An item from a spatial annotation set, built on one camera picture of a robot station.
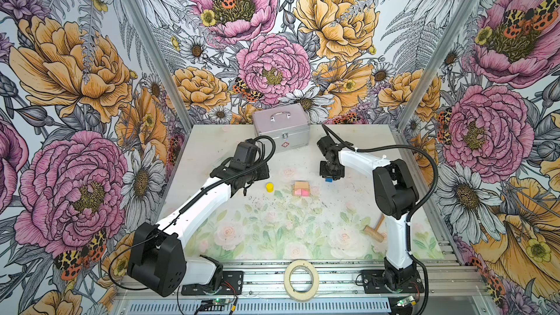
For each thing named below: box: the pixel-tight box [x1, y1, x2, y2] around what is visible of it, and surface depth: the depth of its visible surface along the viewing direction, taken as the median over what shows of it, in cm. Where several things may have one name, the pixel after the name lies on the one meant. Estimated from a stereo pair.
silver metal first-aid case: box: [252, 102, 311, 154], surface depth 107 cm
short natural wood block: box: [293, 181, 310, 192], surface depth 96 cm
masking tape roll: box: [283, 259, 320, 302], surface depth 74 cm
